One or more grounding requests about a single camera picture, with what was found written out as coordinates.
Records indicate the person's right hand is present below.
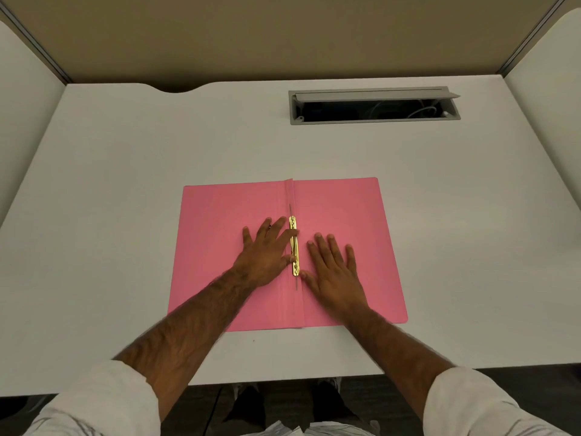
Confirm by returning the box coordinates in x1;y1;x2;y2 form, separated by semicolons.
300;232;369;321

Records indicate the white shirt front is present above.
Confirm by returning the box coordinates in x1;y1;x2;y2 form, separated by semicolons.
241;420;381;436

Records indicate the person's left forearm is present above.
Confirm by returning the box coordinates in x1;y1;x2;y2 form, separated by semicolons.
113;267;259;423

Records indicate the grey metal partition post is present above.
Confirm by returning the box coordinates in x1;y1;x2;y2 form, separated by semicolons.
0;2;74;85
497;0;572;78

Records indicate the grey cable box flap lid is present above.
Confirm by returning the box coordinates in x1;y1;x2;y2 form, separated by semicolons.
292;87;461;104

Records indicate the white cable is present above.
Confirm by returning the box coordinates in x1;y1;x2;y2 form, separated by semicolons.
406;101;442;119

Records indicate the person's right leg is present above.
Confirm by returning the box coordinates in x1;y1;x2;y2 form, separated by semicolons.
311;379;364;427

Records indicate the person's left white shoe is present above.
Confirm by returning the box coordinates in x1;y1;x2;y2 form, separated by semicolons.
231;382;259;401

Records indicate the person's leg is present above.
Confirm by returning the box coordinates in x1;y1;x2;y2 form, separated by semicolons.
311;379;364;427
222;385;268;436

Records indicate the beige desk partition panel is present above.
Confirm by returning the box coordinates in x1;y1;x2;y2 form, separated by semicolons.
0;0;566;94

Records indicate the white side partition panel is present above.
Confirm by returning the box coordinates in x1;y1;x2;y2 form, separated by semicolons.
0;20;67;225
504;8;581;209

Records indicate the person's right forearm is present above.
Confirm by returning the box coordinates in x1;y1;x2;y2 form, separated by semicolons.
337;301;457;420

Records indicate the grey desk cable box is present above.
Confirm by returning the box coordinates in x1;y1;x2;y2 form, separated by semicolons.
289;87;462;126

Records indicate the white shirt sleeve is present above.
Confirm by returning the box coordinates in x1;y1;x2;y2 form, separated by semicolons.
22;360;162;436
422;366;573;436

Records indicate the person's left hand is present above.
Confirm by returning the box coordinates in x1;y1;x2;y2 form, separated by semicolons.
231;216;300;289

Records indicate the pink paper folder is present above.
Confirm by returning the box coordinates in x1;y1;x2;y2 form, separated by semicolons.
167;177;409;333

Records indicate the person's left leg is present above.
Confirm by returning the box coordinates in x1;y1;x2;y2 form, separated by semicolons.
222;385;268;436

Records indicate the gold metal folder fastener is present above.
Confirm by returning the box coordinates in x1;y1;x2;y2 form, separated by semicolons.
288;203;301;291

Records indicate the white left shirt sleeve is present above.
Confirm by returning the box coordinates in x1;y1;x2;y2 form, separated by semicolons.
22;360;162;436

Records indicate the white right shirt sleeve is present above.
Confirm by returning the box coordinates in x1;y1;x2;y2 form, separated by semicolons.
422;366;573;436

